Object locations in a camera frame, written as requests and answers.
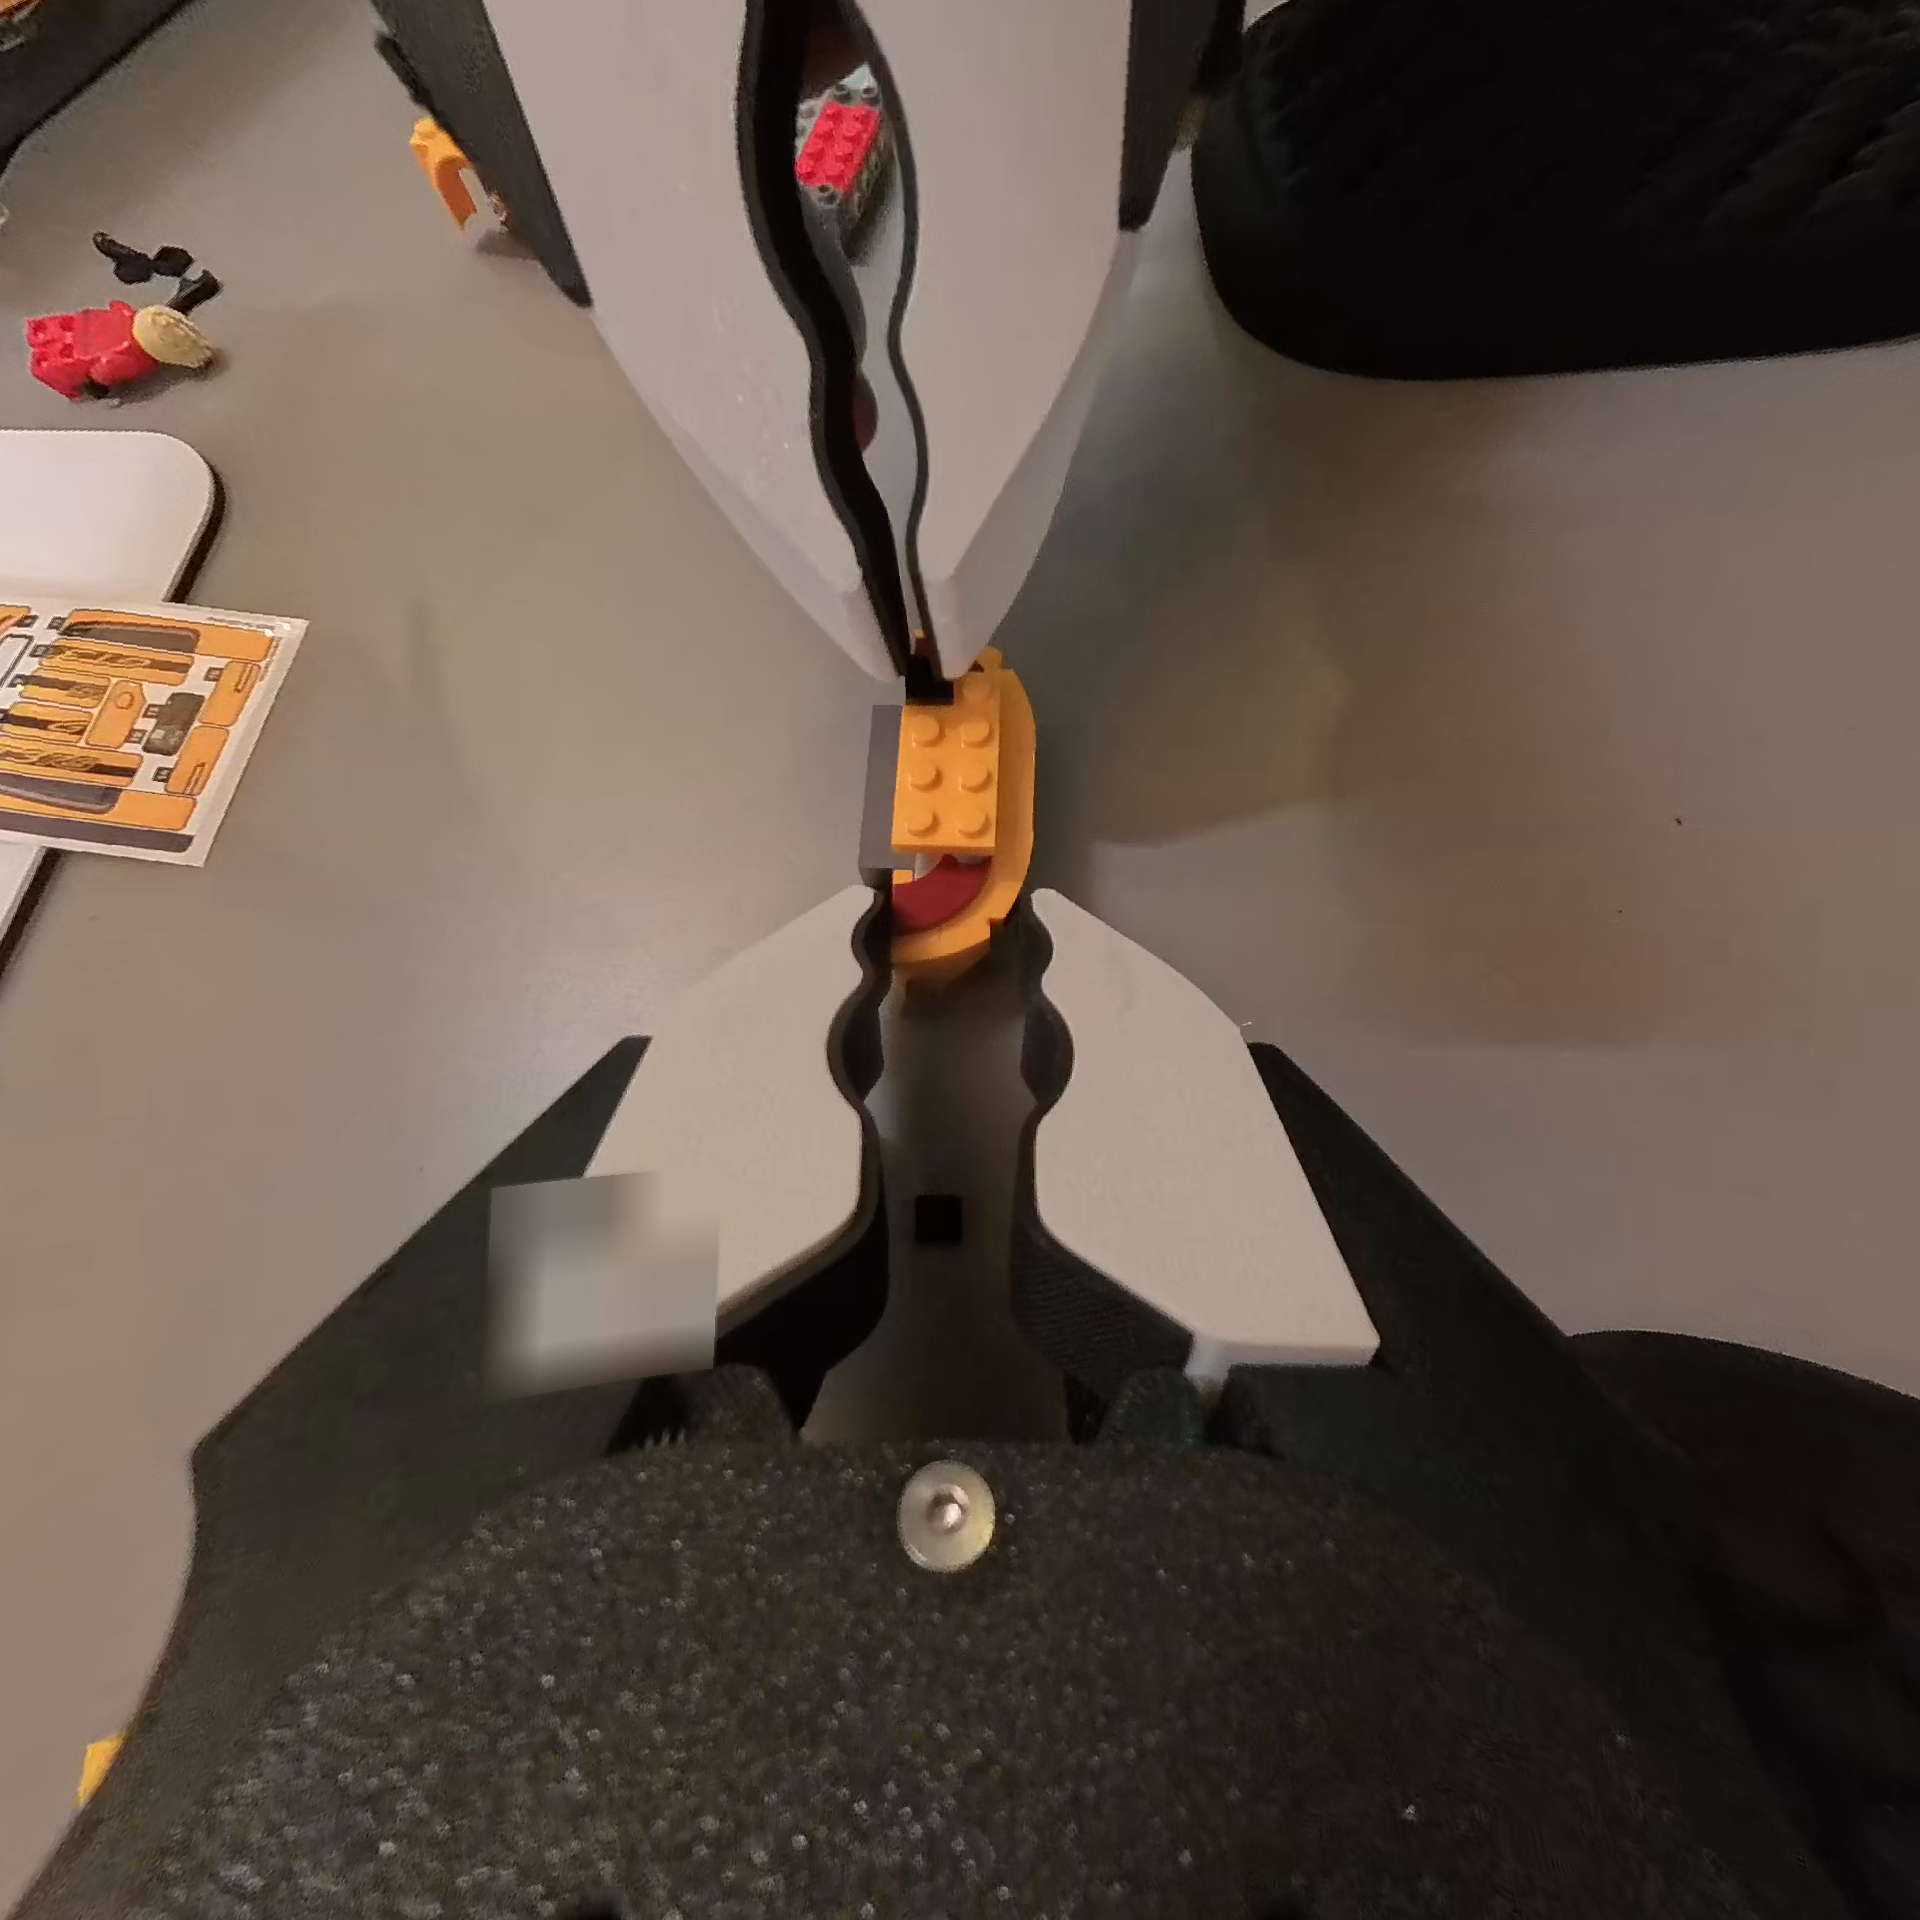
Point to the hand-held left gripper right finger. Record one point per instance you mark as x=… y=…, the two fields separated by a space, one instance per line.
x=1184 y=1185

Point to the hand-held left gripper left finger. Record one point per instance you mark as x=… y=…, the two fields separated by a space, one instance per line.
x=764 y=1110

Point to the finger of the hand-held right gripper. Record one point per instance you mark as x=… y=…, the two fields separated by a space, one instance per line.
x=1020 y=271
x=660 y=255

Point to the orange lego wheel arch assembly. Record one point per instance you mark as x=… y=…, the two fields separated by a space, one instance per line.
x=945 y=765

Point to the black lego car chassis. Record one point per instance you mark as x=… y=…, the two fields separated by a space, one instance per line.
x=833 y=150

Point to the small black square lego piece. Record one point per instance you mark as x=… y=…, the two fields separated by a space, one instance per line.
x=940 y=1220

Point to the black lego pin piece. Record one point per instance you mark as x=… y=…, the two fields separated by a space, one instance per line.
x=142 y=255
x=195 y=288

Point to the red lego piece tan disc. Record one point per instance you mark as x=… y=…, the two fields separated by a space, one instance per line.
x=75 y=345

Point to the orange flat lego tile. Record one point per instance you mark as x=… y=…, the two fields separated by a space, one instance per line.
x=102 y=1770

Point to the white plastic tray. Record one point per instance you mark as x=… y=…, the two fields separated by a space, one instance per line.
x=90 y=511

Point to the orange sticker sheet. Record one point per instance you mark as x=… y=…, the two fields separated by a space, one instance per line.
x=134 y=721

